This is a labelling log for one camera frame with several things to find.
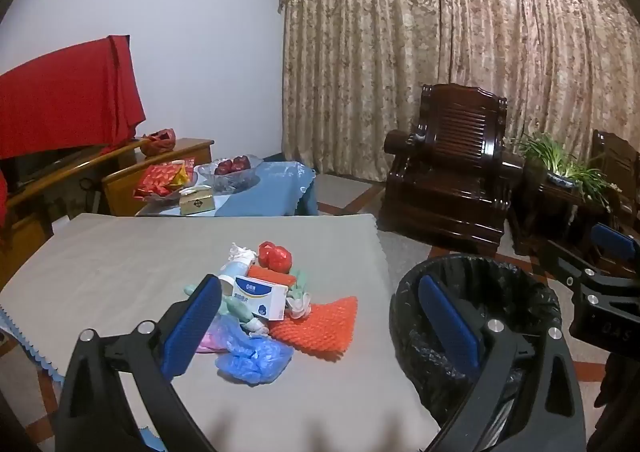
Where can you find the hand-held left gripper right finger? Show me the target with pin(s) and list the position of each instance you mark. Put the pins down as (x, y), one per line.
(447, 327)

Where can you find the grey tablecloth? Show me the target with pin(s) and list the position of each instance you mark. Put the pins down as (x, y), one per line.
(125, 262)

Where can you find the gold tissue box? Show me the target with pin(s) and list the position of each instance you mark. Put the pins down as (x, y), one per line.
(196, 202)

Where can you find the black bag lined trash bin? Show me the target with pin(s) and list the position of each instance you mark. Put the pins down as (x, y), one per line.
(500, 282)

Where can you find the red and yellow packets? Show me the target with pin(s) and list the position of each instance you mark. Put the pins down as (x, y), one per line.
(160, 179)

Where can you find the red cloth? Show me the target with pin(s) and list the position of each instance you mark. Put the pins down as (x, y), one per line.
(65, 92)

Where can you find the blue plastic bag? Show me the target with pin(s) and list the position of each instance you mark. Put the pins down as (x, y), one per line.
(255, 357)

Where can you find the red apple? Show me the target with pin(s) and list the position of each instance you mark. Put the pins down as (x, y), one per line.
(241, 163)
(223, 167)

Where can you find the white tissue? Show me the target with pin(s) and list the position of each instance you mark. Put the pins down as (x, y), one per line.
(240, 250)
(257, 328)

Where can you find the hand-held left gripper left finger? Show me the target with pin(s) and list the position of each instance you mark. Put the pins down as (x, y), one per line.
(192, 327)

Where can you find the pink plastic bag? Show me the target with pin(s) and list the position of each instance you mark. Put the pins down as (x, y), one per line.
(215, 338)

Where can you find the red plastic bag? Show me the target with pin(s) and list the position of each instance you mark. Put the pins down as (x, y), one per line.
(275, 257)

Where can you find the dark wooden side table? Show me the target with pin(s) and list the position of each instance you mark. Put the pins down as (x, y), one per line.
(535, 202)

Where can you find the wooden television cabinet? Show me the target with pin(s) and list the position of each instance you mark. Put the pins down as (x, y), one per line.
(125, 177)

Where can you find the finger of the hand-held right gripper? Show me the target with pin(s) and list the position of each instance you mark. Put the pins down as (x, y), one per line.
(612, 239)
(565, 264)

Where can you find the glass fruit bowl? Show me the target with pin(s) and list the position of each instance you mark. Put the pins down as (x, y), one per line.
(235, 181)

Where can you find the beige patterned curtain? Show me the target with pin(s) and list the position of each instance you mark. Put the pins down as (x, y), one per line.
(425, 22)

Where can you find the small orange foam net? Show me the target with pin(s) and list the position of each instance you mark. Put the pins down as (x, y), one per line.
(270, 276)

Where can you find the red patterned bag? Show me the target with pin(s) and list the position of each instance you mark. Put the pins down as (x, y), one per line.
(159, 142)

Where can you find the black television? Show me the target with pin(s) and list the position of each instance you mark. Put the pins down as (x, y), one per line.
(45, 164)

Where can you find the white and blue cardboard box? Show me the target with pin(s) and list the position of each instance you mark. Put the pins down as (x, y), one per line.
(262, 297)

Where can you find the green grassy plant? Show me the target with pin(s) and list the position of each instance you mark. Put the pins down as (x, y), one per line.
(550, 152)

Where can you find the white foam net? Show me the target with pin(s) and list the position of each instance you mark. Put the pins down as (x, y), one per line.
(299, 306)

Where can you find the blue and white plant pot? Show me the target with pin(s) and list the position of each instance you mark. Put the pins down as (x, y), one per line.
(562, 179)

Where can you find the light blue scalloped table cover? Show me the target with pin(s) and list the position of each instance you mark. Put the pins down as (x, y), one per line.
(15, 327)

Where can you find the blue tablecloth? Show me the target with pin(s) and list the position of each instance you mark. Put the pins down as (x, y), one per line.
(280, 187)

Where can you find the large orange foam net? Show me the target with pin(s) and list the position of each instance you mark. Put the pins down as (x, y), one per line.
(320, 327)

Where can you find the light blue paper cup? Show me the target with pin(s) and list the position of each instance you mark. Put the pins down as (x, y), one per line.
(240, 268)

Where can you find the dark wooden armchair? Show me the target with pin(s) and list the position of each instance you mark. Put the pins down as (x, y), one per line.
(617, 157)
(450, 167)

